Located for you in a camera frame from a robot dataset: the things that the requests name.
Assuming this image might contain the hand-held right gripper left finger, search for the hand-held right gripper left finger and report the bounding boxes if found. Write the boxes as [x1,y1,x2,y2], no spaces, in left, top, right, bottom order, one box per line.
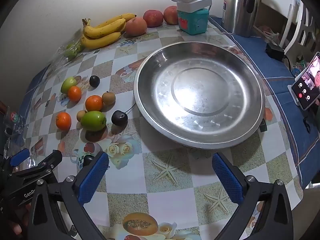
[27,151,110,240]

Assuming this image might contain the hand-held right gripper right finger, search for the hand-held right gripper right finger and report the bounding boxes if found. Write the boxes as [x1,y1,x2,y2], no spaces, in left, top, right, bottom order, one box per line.
[212,152,293,240]

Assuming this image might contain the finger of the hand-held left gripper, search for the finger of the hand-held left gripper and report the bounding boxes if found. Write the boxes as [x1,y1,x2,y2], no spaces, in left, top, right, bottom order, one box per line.
[32,150,63,180]
[0,148,30,174]

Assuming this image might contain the dark purple plum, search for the dark purple plum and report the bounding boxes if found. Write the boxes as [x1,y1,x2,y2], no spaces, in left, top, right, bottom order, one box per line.
[83,154,95,167]
[89,75,101,88]

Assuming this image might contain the orange mandarin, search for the orange mandarin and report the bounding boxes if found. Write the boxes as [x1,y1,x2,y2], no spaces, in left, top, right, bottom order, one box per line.
[56,112,72,131]
[67,86,82,102]
[85,95,104,112]

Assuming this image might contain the dark cherry with stem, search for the dark cherry with stem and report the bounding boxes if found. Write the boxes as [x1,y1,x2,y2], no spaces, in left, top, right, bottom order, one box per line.
[111,102,137,126]

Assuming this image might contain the small green apple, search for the small green apple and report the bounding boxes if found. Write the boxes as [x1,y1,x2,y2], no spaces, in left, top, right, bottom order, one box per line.
[60,77,77,94]

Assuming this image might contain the large steel basin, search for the large steel basin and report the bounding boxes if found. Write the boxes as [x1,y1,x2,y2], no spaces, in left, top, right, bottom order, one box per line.
[133,41,265,148]

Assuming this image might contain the person's left hand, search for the person's left hand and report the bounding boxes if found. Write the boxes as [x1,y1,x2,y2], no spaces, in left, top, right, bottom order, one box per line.
[5,204,30,238]

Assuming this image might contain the printed checkered tablecloth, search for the printed checkered tablecloth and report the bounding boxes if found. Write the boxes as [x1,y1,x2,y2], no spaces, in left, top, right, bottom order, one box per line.
[22,17,304,240]

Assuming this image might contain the brown round fruit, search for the brown round fruit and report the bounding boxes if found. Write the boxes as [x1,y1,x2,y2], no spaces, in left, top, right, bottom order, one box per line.
[102,92,116,105]

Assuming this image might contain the clear plastic bag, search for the clear plastic bag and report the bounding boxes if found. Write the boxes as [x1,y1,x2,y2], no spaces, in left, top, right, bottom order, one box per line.
[49,36,87,73]

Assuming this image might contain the green fruit in bag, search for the green fruit in bag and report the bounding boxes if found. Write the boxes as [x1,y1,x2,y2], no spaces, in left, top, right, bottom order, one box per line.
[62,40,85,58]

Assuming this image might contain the smartphone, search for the smartphone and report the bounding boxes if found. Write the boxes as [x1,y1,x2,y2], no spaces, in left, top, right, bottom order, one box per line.
[291,52,320,110]

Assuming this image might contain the colourful snack packet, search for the colourful snack packet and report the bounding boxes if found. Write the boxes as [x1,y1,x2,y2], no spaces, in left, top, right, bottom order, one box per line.
[292,60,309,78]

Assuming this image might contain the black power adapter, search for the black power adapter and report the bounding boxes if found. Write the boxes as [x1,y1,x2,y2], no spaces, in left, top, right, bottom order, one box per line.
[265,42,286,61]

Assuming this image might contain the yellow banana bunch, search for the yellow banana bunch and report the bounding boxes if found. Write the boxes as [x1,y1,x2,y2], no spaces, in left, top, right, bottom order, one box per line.
[81,13,137,50]

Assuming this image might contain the pink plastic bag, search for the pink plastic bag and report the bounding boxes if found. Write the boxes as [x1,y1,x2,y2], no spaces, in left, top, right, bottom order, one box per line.
[257,25,280,42]

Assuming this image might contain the peach next to bananas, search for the peach next to bananas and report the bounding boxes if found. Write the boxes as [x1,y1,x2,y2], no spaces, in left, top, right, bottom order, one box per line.
[124,17,148,37]

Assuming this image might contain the teal toy box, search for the teal toy box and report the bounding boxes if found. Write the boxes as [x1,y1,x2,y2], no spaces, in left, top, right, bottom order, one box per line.
[177,7,210,35]

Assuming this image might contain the steel kettle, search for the steel kettle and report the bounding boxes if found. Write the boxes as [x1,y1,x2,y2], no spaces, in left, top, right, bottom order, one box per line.
[221,0,259,37]

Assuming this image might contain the dark red apple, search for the dark red apple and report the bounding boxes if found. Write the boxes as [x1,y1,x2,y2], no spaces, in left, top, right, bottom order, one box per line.
[143,9,164,28]
[163,6,179,25]

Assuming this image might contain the white chair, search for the white chair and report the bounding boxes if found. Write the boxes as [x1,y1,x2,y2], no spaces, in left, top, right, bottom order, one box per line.
[254,0,315,55]

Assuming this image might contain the black adapter cable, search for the black adapter cable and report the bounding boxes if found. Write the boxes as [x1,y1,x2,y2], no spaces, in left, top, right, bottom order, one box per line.
[282,55,293,72]

